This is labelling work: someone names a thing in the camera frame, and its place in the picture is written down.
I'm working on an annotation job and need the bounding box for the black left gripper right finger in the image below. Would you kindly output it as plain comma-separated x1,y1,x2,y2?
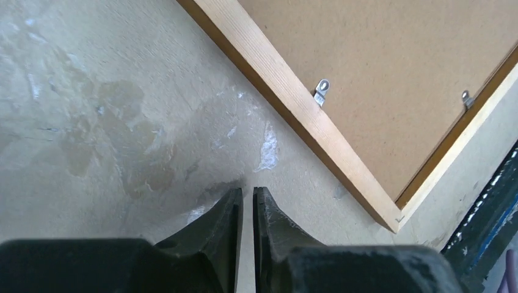
253,187,462,292

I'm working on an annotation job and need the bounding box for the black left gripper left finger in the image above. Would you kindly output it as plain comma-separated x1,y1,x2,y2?
1,189,243,292

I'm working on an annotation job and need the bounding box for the wooden picture frame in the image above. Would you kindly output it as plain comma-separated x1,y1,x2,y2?
181,1,517,233

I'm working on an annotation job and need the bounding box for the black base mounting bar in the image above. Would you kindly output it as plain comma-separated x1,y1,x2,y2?
441,144,517,292

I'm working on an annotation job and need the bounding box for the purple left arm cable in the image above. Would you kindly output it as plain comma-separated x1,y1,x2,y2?
497,248,518,293

